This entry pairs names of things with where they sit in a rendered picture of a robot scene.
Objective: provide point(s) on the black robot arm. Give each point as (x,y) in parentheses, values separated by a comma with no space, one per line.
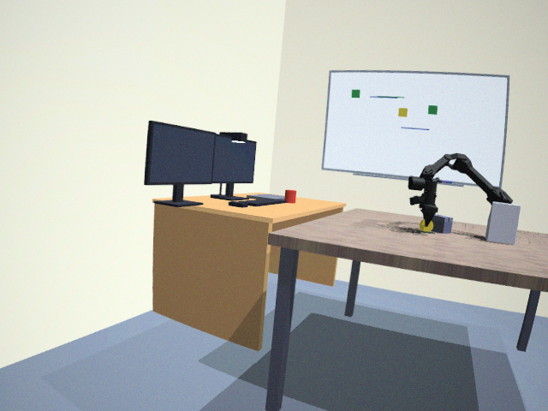
(462,165)

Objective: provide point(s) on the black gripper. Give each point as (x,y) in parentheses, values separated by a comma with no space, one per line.
(429,207)

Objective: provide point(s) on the gold coin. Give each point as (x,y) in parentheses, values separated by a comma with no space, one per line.
(424,228)

